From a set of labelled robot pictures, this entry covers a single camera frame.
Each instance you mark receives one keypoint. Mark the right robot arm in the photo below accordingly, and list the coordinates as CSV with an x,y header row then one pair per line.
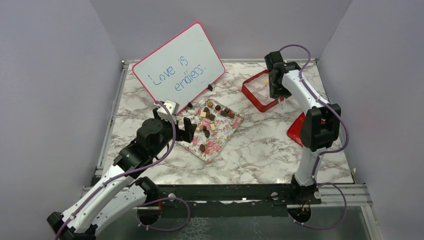
x,y
304,179

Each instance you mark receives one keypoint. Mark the red box lid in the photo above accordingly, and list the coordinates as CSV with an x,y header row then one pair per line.
x,y
294,130

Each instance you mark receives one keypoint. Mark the red chocolate box base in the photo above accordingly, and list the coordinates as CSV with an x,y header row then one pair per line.
x,y
256,90

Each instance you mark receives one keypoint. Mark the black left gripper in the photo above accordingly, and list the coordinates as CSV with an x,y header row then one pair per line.
x,y
187,135

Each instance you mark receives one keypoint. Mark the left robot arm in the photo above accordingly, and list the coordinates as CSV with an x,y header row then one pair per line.
x,y
120,188

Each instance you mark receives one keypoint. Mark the white board pink frame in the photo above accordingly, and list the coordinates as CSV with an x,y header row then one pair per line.
x,y
181,69

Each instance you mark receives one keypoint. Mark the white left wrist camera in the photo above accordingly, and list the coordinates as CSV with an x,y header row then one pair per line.
x,y
167,110

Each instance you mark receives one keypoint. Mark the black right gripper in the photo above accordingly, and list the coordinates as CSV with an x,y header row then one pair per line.
x,y
275,93

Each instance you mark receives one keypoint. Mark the brown oval chocolate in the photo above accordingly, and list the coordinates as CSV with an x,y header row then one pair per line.
x,y
202,148

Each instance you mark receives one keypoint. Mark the floral rectangular tray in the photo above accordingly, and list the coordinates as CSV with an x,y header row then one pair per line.
x,y
222,124

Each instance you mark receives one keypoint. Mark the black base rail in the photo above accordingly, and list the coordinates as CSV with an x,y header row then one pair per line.
x,y
171,201

